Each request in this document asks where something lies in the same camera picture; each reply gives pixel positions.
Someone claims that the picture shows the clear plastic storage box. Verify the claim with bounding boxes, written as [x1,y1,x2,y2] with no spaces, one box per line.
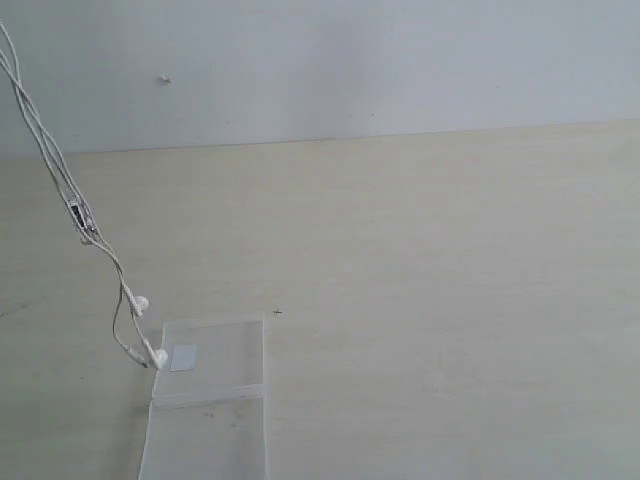
[138,314,270,479]

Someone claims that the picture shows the white wired earphones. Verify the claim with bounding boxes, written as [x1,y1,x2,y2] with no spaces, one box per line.
[0,19,169,371]

